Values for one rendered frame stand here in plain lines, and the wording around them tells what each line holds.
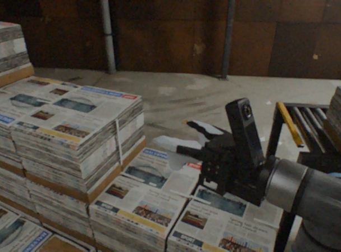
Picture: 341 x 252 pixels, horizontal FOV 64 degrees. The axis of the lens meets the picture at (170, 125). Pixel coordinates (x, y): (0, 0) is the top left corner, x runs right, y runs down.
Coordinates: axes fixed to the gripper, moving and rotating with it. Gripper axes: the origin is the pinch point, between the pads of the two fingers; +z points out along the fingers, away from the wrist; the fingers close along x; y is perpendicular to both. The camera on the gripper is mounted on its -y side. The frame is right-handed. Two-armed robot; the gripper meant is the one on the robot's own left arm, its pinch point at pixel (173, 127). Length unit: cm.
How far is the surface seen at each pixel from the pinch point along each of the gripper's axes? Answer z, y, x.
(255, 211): -12, 37, 34
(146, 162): 33, 37, 31
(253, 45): 119, 26, 364
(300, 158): -15, 35, 79
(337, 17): 28, -21, 411
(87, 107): 50, 15, 18
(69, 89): 71, 15, 25
